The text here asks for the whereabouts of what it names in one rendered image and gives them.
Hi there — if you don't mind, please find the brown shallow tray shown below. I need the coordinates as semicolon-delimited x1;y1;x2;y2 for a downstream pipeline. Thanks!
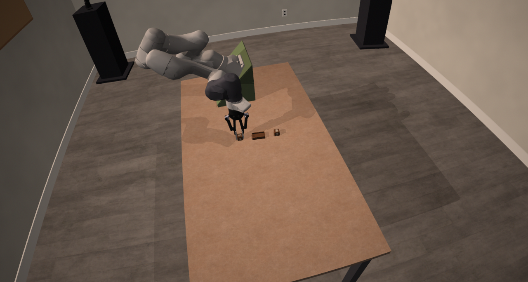
252;132;265;140

